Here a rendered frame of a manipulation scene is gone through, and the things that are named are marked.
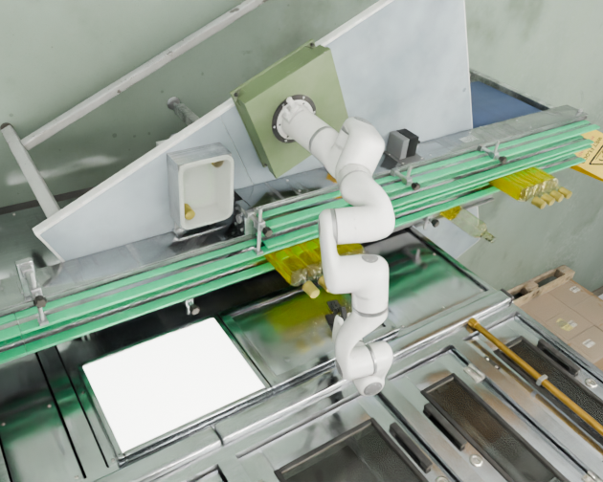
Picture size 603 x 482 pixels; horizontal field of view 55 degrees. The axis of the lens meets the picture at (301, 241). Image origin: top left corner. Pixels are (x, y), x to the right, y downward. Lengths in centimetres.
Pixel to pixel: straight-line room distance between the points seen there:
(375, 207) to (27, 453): 103
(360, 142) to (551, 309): 466
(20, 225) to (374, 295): 147
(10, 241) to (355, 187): 136
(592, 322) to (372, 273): 482
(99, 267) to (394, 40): 119
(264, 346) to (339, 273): 54
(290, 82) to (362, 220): 57
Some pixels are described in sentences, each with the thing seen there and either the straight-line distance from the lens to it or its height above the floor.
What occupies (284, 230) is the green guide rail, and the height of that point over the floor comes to 91.
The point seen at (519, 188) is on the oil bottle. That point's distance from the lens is 248.
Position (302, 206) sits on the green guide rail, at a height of 91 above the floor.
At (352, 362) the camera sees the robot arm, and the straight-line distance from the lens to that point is 143.
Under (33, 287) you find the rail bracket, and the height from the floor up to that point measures 96.
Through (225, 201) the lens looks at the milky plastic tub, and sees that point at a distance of 182.
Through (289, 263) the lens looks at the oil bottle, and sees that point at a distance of 180.
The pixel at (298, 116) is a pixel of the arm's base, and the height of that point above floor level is 90.
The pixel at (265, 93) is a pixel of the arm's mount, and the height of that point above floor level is 84.
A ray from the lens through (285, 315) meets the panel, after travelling 184.
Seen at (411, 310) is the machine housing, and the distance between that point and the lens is 200.
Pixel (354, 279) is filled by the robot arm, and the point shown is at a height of 146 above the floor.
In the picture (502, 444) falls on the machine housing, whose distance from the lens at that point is 174.
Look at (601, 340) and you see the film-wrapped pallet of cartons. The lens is 584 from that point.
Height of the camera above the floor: 216
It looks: 40 degrees down
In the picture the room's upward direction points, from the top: 134 degrees clockwise
